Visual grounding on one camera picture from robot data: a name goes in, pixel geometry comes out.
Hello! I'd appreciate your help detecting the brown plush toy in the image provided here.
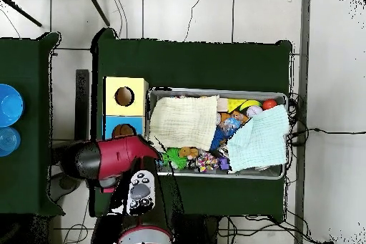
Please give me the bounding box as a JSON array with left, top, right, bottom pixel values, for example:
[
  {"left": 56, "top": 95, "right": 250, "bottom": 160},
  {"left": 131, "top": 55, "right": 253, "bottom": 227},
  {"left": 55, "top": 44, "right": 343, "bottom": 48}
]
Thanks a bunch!
[{"left": 179, "top": 146, "right": 199, "bottom": 160}]

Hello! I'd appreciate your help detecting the wooden box with three holes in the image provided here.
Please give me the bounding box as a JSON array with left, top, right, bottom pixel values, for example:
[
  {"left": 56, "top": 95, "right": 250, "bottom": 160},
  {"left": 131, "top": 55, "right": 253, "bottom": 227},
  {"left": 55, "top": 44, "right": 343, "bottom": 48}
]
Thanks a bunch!
[{"left": 102, "top": 76, "right": 149, "bottom": 142}]

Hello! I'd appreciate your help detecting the shallow mesh bin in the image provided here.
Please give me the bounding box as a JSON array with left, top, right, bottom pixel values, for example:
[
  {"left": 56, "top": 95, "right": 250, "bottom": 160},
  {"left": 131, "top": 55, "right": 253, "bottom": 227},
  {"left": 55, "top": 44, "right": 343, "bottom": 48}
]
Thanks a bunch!
[{"left": 145, "top": 87, "right": 288, "bottom": 180}]

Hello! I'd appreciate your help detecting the grey round floor base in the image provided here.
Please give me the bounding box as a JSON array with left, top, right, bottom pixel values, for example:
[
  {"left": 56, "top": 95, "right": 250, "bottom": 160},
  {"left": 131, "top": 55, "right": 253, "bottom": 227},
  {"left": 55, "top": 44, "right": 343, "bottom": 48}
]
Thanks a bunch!
[{"left": 49, "top": 173, "right": 86, "bottom": 202}]

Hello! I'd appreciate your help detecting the green spiky ball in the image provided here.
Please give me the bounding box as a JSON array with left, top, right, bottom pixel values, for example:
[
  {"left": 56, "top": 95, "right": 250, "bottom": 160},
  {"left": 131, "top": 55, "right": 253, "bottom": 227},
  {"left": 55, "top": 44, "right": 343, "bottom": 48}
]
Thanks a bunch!
[{"left": 161, "top": 147, "right": 188, "bottom": 170}]

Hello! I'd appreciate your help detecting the dark green side tablecloth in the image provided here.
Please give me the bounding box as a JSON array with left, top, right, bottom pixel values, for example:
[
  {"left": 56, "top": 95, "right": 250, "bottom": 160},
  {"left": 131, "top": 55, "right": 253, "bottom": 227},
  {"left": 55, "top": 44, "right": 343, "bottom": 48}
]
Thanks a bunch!
[{"left": 0, "top": 31, "right": 66, "bottom": 218}]

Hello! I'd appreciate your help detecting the cream waffle cloth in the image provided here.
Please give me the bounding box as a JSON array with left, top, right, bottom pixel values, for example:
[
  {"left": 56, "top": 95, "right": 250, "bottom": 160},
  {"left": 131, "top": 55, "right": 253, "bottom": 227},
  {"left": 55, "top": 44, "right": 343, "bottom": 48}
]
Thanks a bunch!
[{"left": 148, "top": 94, "right": 220, "bottom": 152}]

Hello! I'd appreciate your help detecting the blue round lid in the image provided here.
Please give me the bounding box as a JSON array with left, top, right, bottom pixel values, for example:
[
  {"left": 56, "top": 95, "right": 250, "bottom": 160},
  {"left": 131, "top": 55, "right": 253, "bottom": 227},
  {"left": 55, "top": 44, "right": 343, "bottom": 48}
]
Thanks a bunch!
[{"left": 0, "top": 126, "right": 21, "bottom": 157}]

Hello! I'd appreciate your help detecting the blue plastic bowl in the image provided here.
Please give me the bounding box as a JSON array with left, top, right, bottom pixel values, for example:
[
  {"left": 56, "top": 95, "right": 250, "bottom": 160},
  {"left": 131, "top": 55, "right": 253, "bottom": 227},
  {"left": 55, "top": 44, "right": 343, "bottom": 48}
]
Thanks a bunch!
[{"left": 0, "top": 83, "right": 25, "bottom": 128}]

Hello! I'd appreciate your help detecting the crumpled plastic bottle blue label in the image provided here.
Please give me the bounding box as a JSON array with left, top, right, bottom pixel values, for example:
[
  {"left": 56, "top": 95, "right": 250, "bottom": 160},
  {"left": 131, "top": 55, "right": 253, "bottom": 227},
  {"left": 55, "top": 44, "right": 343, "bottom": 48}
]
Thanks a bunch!
[{"left": 218, "top": 116, "right": 243, "bottom": 137}]

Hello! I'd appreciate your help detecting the plain wooden block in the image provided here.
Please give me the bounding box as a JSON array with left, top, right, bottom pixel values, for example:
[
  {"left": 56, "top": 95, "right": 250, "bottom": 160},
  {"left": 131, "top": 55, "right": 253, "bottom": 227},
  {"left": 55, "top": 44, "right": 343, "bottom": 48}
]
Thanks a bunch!
[{"left": 217, "top": 97, "right": 229, "bottom": 112}]

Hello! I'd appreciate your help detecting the yellow triangular block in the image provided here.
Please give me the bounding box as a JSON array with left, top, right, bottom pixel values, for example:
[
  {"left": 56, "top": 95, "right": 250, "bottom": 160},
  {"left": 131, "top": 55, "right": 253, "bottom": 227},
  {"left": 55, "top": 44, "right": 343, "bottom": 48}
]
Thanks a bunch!
[{"left": 227, "top": 98, "right": 247, "bottom": 114}]

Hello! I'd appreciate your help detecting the mint waffle cloth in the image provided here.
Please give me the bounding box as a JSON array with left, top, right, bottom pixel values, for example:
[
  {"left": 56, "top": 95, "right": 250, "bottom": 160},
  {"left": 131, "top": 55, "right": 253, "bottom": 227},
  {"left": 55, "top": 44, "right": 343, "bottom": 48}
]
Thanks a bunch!
[{"left": 226, "top": 104, "right": 290, "bottom": 173}]

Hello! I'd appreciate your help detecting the white baseball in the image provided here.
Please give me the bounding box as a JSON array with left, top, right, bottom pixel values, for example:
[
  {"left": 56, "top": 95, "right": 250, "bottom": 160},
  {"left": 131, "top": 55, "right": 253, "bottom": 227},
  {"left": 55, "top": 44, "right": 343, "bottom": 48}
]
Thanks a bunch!
[{"left": 246, "top": 105, "right": 263, "bottom": 119}]

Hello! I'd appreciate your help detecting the yellow green ball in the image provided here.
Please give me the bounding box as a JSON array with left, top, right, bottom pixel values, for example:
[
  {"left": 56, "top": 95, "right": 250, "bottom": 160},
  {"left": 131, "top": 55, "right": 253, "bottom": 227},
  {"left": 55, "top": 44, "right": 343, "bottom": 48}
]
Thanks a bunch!
[{"left": 239, "top": 99, "right": 262, "bottom": 112}]

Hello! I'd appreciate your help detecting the orange red ball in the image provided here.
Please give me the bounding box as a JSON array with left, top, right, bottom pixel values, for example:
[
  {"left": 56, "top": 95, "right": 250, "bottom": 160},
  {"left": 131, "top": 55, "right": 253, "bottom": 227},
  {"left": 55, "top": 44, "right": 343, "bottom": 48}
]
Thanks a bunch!
[{"left": 262, "top": 98, "right": 278, "bottom": 111}]

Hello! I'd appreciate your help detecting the black tripod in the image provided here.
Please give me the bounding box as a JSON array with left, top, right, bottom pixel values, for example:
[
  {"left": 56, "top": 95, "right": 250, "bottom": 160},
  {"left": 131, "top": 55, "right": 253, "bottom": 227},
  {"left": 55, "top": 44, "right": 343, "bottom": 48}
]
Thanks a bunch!
[{"left": 0, "top": 0, "right": 111, "bottom": 27}]

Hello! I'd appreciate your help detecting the thin black cable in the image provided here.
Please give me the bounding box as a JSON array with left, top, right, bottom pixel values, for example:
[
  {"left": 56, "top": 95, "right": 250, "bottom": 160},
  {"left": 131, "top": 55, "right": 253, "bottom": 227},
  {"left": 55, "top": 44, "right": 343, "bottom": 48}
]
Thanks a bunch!
[
  {"left": 110, "top": 0, "right": 129, "bottom": 39},
  {"left": 61, "top": 197, "right": 90, "bottom": 244}
]

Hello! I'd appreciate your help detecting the black power cable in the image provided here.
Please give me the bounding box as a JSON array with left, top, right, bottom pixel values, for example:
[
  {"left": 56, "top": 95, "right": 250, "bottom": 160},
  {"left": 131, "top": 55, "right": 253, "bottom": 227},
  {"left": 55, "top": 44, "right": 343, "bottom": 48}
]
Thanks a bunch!
[{"left": 288, "top": 127, "right": 366, "bottom": 147}]

